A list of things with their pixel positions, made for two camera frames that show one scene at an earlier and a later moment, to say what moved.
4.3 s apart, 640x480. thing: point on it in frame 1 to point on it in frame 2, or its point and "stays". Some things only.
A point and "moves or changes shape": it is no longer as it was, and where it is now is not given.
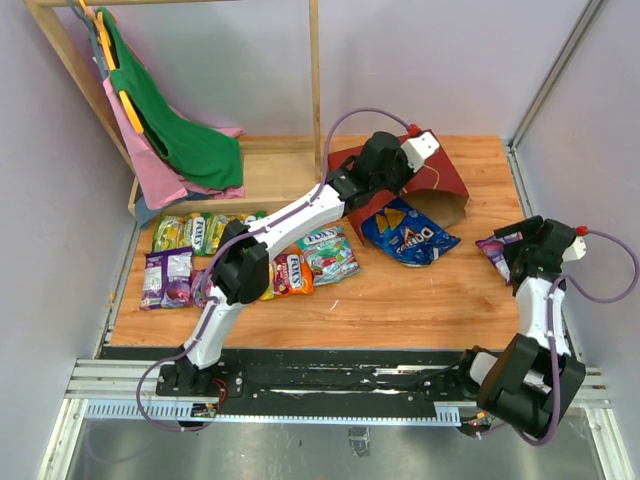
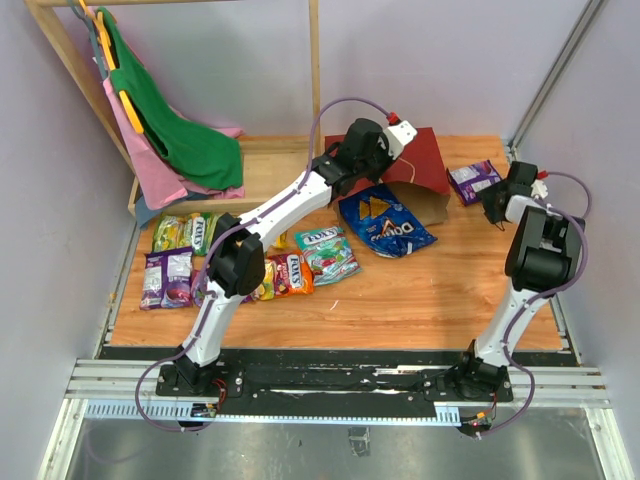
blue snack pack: [407, 236] moves or changes shape
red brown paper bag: [336, 156] moves or changes shape
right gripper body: [519, 249] to [488, 196]
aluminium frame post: [512, 145] stays
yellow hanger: [104, 37] stays
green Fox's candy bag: [203, 231] stays
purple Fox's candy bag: [197, 276] stays
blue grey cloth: [145, 213] stays
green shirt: [196, 154] stays
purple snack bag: [168, 279] stays
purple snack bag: [494, 246] to [467, 180]
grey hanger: [95, 38] stays
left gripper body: [398, 176] to [372, 169]
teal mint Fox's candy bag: [329, 254] stays
